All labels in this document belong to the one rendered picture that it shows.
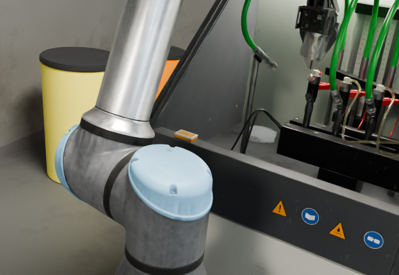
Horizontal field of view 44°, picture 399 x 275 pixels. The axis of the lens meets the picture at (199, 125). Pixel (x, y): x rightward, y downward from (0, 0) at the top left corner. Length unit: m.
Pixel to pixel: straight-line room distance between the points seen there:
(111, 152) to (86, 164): 0.04
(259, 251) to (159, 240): 0.58
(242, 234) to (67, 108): 1.71
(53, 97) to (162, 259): 2.15
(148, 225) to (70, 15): 2.92
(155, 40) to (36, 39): 2.59
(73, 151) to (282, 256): 0.61
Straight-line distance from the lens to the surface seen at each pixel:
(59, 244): 2.49
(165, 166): 0.67
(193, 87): 1.38
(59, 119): 2.80
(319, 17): 1.16
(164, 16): 0.74
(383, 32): 1.12
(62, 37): 3.48
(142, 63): 0.73
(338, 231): 1.12
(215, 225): 1.25
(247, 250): 1.24
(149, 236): 0.68
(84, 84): 2.69
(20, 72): 3.25
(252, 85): 1.30
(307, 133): 1.29
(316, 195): 1.10
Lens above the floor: 1.42
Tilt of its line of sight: 21 degrees down
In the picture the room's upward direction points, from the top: 6 degrees clockwise
